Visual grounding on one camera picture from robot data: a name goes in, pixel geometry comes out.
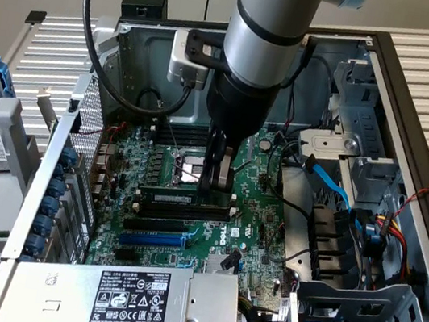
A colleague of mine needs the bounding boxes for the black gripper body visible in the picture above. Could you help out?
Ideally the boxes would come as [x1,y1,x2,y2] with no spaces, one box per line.
[199,69,285,155]

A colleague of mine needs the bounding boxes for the CPU socket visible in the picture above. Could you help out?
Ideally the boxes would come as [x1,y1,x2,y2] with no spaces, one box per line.
[167,144,207,193]

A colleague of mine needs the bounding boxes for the thin metal locking lever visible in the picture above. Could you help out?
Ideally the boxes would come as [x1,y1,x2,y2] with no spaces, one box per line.
[169,161,204,184]
[149,98,188,156]

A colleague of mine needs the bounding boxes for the green motherboard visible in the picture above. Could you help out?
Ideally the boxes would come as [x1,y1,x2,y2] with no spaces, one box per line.
[77,100,318,300]

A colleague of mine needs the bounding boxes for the long black expansion slot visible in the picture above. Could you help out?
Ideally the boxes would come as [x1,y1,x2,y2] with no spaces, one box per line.
[121,211,186,240]

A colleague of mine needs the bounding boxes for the black board connector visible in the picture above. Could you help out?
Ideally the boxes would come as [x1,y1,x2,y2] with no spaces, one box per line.
[220,248,244,274]

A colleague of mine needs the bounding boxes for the silver heat sink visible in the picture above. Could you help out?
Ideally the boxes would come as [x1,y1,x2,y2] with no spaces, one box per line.
[202,249,244,280]

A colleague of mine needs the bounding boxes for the open metal PC case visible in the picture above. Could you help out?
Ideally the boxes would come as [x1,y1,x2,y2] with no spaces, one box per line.
[0,0,429,322]

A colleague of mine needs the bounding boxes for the blue expansion slot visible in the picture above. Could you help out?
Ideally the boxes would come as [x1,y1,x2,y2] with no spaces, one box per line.
[117,225,187,256]

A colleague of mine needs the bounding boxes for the silver drive cage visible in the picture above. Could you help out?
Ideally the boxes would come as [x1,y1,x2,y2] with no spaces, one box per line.
[289,52,423,212]

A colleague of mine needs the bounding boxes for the silver rear port blocks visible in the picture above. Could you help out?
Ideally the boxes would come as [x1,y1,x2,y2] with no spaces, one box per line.
[85,140,116,202]

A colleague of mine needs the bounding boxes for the black fan shroud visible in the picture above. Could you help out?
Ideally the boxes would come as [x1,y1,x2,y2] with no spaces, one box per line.
[298,203,367,291]

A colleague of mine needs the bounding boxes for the short black expansion slot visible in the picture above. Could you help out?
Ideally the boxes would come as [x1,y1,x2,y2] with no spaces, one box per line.
[113,246,138,264]

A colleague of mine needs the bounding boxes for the black box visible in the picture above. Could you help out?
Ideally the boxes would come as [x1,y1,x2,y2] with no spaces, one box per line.
[119,0,170,26]

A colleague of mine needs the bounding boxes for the silver power supply unit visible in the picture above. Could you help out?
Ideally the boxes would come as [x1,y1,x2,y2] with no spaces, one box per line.
[3,239,249,322]

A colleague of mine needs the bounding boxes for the small black clip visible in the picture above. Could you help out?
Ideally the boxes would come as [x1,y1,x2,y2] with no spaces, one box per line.
[24,8,48,26]

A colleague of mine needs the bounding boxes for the red and black wire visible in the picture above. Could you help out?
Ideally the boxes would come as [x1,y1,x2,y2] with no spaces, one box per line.
[274,85,304,137]

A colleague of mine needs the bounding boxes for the black camera bracket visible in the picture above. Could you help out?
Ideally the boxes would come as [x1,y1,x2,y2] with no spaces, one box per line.
[181,27,230,75]

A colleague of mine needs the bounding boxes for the thick black wire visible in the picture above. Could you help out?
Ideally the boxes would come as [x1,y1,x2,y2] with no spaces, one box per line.
[259,135,323,222]

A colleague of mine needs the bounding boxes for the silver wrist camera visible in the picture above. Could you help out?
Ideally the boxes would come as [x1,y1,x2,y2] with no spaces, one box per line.
[165,28,215,92]

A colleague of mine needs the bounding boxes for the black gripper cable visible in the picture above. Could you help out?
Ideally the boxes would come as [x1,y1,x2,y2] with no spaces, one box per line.
[278,31,320,94]

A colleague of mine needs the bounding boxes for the short black looped wire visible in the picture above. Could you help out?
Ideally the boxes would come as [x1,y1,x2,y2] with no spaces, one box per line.
[134,86,166,120]

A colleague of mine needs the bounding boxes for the thin red wire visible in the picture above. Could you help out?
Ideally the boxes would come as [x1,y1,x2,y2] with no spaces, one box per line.
[90,117,128,179]

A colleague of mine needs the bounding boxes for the blue SATA wire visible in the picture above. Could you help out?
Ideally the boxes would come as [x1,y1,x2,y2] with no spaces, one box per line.
[290,153,397,260]

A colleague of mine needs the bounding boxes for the grey wire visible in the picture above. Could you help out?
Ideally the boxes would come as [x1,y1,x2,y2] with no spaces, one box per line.
[259,220,325,270]

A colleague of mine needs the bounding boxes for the silver graphics card bracket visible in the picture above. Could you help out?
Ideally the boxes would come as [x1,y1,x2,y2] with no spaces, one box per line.
[31,85,64,133]

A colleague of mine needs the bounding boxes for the yellow red power wires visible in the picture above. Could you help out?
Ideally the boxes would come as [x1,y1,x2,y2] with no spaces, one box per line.
[367,211,426,284]

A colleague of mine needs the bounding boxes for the red black twisted wire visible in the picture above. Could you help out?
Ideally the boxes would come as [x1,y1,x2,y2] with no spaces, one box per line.
[390,175,429,229]

